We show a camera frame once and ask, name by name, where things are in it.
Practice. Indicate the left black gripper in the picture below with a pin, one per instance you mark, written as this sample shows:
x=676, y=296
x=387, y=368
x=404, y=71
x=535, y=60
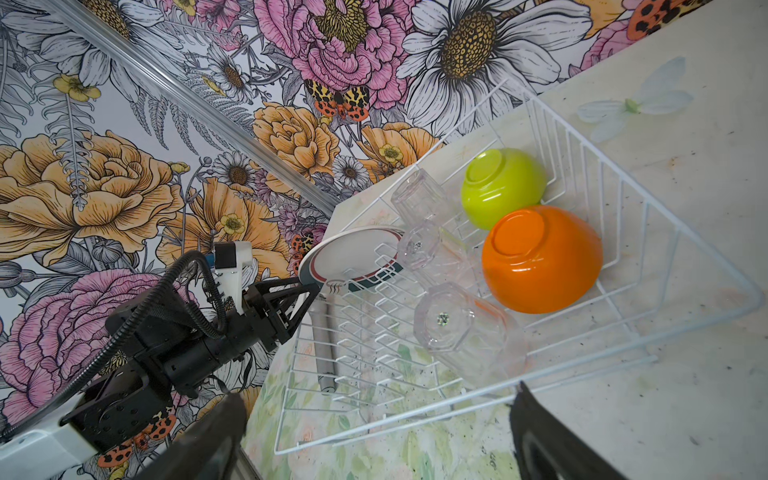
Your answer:
x=168, y=356

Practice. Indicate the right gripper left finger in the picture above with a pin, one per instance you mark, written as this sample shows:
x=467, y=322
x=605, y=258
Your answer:
x=208, y=449

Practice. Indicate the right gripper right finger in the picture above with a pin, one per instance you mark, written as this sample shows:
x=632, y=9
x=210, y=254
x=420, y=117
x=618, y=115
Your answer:
x=545, y=448

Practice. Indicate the pink wooden plate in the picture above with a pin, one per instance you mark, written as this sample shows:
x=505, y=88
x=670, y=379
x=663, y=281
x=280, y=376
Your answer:
x=360, y=258

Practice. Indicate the clear glass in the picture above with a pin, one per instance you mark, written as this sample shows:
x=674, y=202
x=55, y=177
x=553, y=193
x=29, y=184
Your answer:
x=419, y=197
x=435, y=256
x=477, y=341

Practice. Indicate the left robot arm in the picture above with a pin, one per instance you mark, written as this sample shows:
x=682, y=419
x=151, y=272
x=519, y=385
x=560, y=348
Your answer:
x=49, y=448

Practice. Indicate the orange bowl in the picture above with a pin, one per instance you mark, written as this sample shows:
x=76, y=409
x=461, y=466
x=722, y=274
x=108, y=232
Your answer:
x=541, y=259

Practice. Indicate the lime green bowl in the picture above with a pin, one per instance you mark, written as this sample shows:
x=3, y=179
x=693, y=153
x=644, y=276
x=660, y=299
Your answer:
x=498, y=182

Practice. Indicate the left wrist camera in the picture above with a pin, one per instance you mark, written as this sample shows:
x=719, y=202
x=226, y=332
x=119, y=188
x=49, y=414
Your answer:
x=228, y=261

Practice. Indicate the white wire dish rack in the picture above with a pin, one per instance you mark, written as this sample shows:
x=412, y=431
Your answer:
x=659, y=278

